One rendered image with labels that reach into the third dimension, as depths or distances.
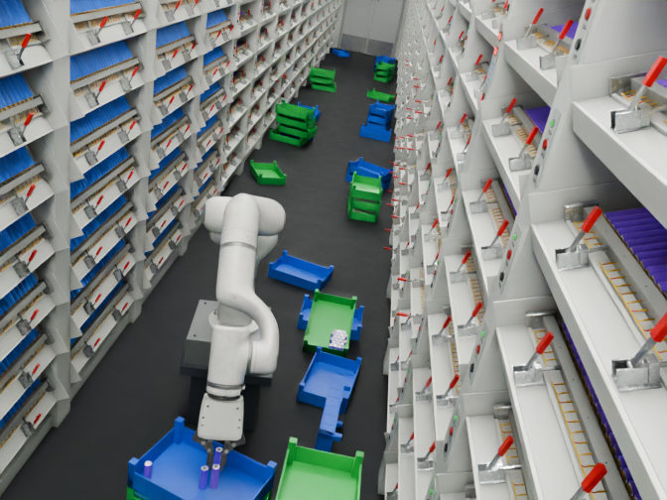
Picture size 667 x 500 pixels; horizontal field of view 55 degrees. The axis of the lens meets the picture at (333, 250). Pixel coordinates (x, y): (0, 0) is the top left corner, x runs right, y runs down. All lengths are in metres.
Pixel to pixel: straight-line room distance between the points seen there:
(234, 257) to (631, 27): 0.97
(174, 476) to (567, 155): 1.22
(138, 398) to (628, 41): 2.11
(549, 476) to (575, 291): 0.23
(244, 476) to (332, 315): 1.44
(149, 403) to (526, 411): 1.84
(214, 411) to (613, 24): 1.11
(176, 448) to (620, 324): 1.30
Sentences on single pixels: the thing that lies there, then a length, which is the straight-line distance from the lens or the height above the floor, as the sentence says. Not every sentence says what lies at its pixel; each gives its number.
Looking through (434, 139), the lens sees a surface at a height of 0.94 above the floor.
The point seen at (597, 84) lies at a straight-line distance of 1.03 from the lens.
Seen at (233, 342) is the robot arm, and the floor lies 0.83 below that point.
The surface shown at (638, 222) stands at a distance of 1.02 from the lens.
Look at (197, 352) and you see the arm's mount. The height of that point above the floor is 0.33.
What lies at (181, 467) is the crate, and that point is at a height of 0.40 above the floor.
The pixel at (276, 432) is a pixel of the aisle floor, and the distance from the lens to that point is 2.52.
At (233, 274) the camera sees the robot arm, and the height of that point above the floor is 0.93.
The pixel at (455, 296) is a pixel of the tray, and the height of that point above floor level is 0.94.
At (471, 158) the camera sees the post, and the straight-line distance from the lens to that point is 1.77.
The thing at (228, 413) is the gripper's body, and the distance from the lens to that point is 1.54.
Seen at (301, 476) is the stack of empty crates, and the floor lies 0.40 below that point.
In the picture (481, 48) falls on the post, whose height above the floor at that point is 1.43.
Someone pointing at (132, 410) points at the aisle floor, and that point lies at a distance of 2.57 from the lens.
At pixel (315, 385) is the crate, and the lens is 2.76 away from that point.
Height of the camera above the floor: 1.68
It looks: 25 degrees down
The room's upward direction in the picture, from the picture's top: 11 degrees clockwise
